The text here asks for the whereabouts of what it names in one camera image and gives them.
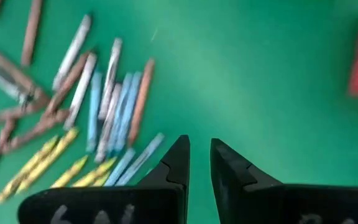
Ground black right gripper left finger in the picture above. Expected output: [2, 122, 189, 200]
[17, 134, 191, 224]

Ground blue crayon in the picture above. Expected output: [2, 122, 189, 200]
[114, 71, 143, 152]
[107, 72, 133, 153]
[85, 70, 103, 153]
[115, 133, 165, 187]
[104, 147, 136, 187]

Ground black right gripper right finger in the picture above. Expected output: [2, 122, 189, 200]
[209, 138, 358, 224]

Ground green table mat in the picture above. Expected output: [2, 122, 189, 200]
[0, 0, 358, 224]

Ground yellow crayon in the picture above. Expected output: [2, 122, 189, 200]
[91, 170, 111, 187]
[50, 155, 89, 189]
[16, 127, 80, 194]
[71, 157, 117, 187]
[0, 135, 59, 205]

